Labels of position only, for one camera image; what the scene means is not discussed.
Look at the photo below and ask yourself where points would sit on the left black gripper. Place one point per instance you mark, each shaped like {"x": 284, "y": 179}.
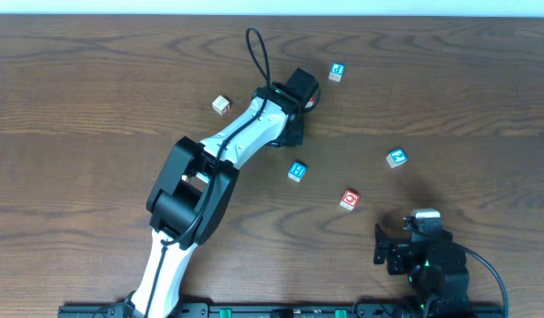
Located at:
{"x": 294, "y": 133}

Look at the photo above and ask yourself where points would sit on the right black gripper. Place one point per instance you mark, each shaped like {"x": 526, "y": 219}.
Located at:
{"x": 384, "y": 246}

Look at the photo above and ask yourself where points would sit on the red letter I block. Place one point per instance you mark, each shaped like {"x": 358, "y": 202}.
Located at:
{"x": 221, "y": 105}

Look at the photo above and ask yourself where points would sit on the blue number 2 block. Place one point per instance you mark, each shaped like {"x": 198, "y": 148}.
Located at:
{"x": 396, "y": 158}

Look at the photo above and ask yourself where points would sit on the red letter A block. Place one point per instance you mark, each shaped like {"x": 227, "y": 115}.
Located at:
{"x": 310, "y": 102}

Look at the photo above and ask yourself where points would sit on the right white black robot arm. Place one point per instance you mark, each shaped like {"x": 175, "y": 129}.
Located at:
{"x": 436, "y": 270}

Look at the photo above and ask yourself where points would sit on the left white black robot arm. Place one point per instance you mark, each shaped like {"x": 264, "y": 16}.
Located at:
{"x": 193, "y": 190}

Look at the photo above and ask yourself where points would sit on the blue letter P block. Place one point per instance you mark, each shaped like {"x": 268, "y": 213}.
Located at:
{"x": 336, "y": 72}

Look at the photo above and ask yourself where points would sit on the red letter Q block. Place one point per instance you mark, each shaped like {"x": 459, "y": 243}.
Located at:
{"x": 349, "y": 200}

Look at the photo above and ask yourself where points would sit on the blue letter H block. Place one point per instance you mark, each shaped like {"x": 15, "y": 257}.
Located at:
{"x": 297, "y": 171}

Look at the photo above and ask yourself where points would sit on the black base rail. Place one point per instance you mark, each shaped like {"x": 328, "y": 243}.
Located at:
{"x": 202, "y": 310}

